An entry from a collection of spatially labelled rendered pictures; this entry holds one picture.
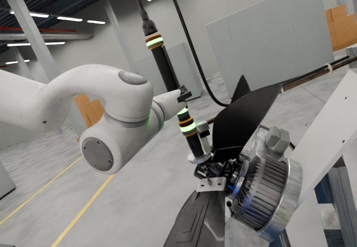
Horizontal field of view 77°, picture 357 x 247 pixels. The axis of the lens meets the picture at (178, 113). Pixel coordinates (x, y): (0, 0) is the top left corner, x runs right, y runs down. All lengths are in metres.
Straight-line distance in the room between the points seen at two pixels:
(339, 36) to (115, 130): 8.51
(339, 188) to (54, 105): 0.74
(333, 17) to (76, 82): 8.43
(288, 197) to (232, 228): 0.19
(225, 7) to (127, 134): 12.52
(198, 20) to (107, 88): 12.53
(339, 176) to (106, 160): 0.64
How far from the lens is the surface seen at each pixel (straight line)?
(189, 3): 12.99
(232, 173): 0.74
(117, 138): 0.35
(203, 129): 0.64
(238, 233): 0.77
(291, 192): 0.71
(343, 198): 0.84
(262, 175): 0.73
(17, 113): 0.46
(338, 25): 8.66
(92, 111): 8.72
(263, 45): 6.14
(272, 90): 0.61
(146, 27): 0.61
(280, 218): 0.71
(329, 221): 1.06
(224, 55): 6.09
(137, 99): 0.35
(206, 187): 0.73
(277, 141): 0.98
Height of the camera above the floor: 1.58
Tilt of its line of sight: 13 degrees down
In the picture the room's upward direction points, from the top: 22 degrees counter-clockwise
